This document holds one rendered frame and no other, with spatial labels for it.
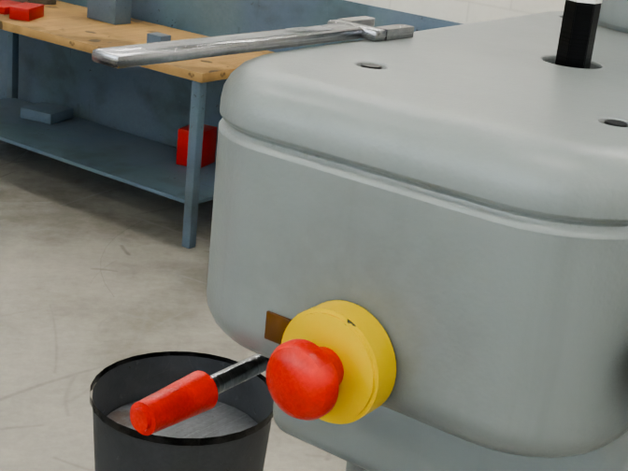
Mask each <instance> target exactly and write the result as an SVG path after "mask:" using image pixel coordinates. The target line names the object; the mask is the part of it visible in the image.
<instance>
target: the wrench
mask: <svg viewBox="0 0 628 471"><path fill-rule="evenodd" d="M374 25H375V18H372V17H367V16H361V17H351V18H342V19H338V20H330V21H328V22H327V24H324V25H315V26H307V27H294V28H286V29H279V30H271V31H262V32H253V33H244V34H234V35H226V36H209V37H199V38H191V39H181V40H173V41H164V42H154V43H146V44H136V45H128V46H118V47H110V48H101V49H95V50H93V55H92V59H93V61H94V62H96V63H99V64H104V65H107V66H110V67H114V68H117V69H119V68H126V67H134V66H141V65H149V64H163V63H171V62H179V61H187V60H194V59H202V58H209V57H217V56H224V55H232V54H239V53H247V52H255V51H262V50H277V49H285V48H292V47H300V46H307V45H315V44H322V43H330V42H337V41H345V40H352V39H359V38H362V39H367V40H371V41H380V40H386V41H388V40H395V39H403V38H410V37H413V34H414V26H410V25H406V24H393V25H384V26H377V27H374Z"/></svg>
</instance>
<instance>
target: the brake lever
mask: <svg viewBox="0 0 628 471"><path fill-rule="evenodd" d="M268 361H269V358H266V357H264V356H263V355H260V354H258V353H256V354H254V355H252V356H250V357H249V358H247V359H244V360H242V361H240V362H238V363H236V364H232V365H230V366H228V367H226V368H224V369H222V370H221V371H218V372H216V373H214V374H212V375H208V374H207V373H205V372H203V371H198V370H197V371H194V372H192V373H191V374H189V375H187V376H185V377H183V378H181V379H179V380H177V381H175V382H173V383H171V384H169V385H167V386H166V387H164V388H162V389H161V390H159V391H157V392H154V393H152V394H151V395H149V396H147V397H145V398H143V399H141V400H139V401H137V402H136V403H134V404H133V405H132V406H131V409H130V419H131V423H132V425H133V426H134V428H135V429H136V430H137V431H138V432H139V433H140V434H142V435H152V434H154V433H156V432H159V431H161V430H163V429H165V428H167V427H169V426H172V425H174V424H177V423H179V422H181V421H185V420H187V419H189V418H191V417H193V416H196V415H198V414H200V413H203V412H205V411H208V410H210V409H212V408H213V407H214V406H216V404H217V402H218V394H219V393H222V392H224V391H226V390H228V389H230V388H232V387H235V386H236V385H238V384H240V383H242V382H244V381H246V380H248V379H250V378H253V377H255V376H257V375H259V374H261V373H263V372H264V371H266V367H267V363H268Z"/></svg>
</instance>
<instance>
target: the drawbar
mask: <svg viewBox="0 0 628 471"><path fill-rule="evenodd" d="M600 8H601V3H600V4H587V3H579V2H574V1H571V0H565V4H564V14H563V20H562V26H561V32H560V37H559V43H558V49H557V54H556V60H555V64H557V65H562V66H568V67H575V68H586V69H590V66H591V60H592V51H593V45H594V40H595V35H596V29H597V24H598V19H599V13H600Z"/></svg>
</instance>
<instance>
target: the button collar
mask: <svg viewBox="0 0 628 471"><path fill-rule="evenodd" d="M296 338H298V339H305V340H308V341H310V342H312V343H314V344H316V345H317V346H319V347H326V348H329V349H331V350H333V351H334V352H335V353H336V354H337V356H338V357H339V358H340V360H341V362H342V364H343V368H344V377H343V380H342V382H341V383H340V385H339V392H338V397H337V400H336V403H335V406H334V407H333V409H332V410H331V411H330V412H329V413H327V414H326V415H324V416H322V417H321V418H320V419H321V420H322V421H327V422H330V423H335V424H345V423H350V422H354V421H357V420H359V419H360V418H362V417H363V416H365V415H367V414H368V413H370V412H372V411H373V410H375V409H377V408H378V407H380V406H381V405H382V404H383V403H384V402H385V401H386V400H387V398H388V397H389V396H390V394H391V392H392V390H393V385H394V382H395V377H396V361H395V355H394V351H393V346H392V343H391V341H390V339H389V337H388V335H387V333H386V332H385V330H384V329H383V327H382V326H381V324H380V323H379V322H378V320H377V319H376V318H375V317H374V316H373V315H372V314H370V313H369V312H368V311H367V310H365V309H364V308H362V307H360V306H358V305H356V304H353V303H351V302H348V301H342V300H332V301H327V302H324V303H321V304H319V305H317V306H315V307H312V308H310V309H308V310H305V311H303V312H301V313H300V314H298V315H297V316H295V317H294V318H293V319H292V320H291V322H290V323H289V324H288V326H287V327H286V329H285V332H284V334H283V337H282V340H281V344H282V343H284V342H286V341H289V340H292V339H296Z"/></svg>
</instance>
